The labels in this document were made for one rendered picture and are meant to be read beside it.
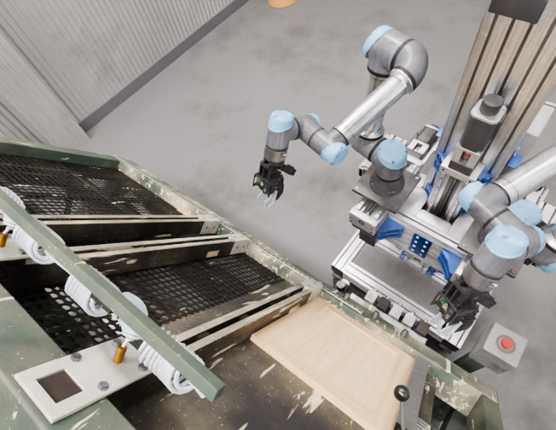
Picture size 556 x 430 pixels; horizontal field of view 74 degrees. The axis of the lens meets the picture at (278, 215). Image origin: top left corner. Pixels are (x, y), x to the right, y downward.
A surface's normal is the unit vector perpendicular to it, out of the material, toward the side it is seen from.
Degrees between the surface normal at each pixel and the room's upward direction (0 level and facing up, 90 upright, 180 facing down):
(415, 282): 0
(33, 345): 56
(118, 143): 0
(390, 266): 0
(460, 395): 34
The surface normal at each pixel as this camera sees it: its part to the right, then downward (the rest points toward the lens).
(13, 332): 0.41, -0.89
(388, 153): -0.05, -0.42
